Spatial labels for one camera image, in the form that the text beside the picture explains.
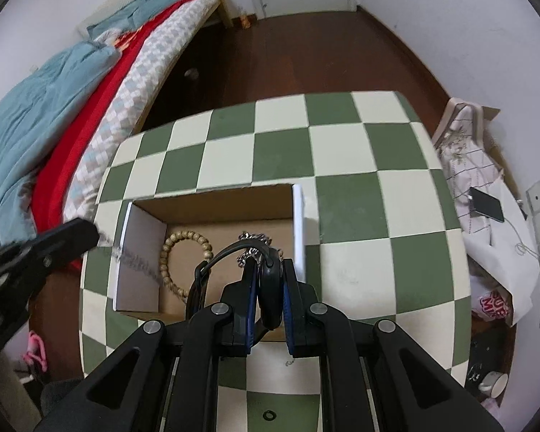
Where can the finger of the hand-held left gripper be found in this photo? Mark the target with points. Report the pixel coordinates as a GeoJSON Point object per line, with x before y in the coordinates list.
{"type": "Point", "coordinates": [58, 240]}
{"type": "Point", "coordinates": [0, 324]}

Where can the dark wooden bed drawer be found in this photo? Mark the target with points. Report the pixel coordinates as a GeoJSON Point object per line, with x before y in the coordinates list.
{"type": "Point", "coordinates": [193, 54]}

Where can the pink plaid cloth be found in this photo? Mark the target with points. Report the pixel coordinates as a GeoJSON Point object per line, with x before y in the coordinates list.
{"type": "Point", "coordinates": [468, 157]}

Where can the cardboard box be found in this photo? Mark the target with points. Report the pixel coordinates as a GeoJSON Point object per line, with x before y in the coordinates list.
{"type": "Point", "coordinates": [234, 207]}

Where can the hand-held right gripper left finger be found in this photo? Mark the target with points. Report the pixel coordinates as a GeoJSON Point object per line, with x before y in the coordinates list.
{"type": "Point", "coordinates": [250, 310]}

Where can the wooden bed frame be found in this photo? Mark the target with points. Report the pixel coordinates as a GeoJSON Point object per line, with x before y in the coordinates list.
{"type": "Point", "coordinates": [225, 11]}

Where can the green white checkered tablecloth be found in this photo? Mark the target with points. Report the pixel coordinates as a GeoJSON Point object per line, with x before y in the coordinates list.
{"type": "Point", "coordinates": [364, 180]}

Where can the white checked cloth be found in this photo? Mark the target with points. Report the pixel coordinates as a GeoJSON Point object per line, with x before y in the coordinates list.
{"type": "Point", "coordinates": [508, 261]}

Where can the white cup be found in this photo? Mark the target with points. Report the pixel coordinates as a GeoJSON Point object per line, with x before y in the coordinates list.
{"type": "Point", "coordinates": [495, 382]}

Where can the black smartphone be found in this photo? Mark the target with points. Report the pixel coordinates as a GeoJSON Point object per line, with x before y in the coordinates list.
{"type": "Point", "coordinates": [487, 204]}

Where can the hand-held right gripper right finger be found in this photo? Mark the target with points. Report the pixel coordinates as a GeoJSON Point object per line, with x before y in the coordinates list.
{"type": "Point", "coordinates": [288, 319]}

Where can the red blanket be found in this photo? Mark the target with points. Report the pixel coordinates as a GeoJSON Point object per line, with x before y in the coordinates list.
{"type": "Point", "coordinates": [85, 135]}

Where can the grey white checkered mattress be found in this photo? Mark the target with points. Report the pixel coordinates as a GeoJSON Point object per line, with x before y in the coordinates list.
{"type": "Point", "coordinates": [130, 94]}

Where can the red white printed bag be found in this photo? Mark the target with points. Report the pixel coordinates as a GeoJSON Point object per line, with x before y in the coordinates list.
{"type": "Point", "coordinates": [490, 303]}

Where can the bed with blankets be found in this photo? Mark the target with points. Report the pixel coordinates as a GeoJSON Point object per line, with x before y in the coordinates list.
{"type": "Point", "coordinates": [40, 108]}

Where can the small orange object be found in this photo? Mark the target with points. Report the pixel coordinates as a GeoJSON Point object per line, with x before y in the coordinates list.
{"type": "Point", "coordinates": [245, 21]}

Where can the pink slipper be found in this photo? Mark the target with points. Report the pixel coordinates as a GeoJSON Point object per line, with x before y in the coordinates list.
{"type": "Point", "coordinates": [38, 351]}

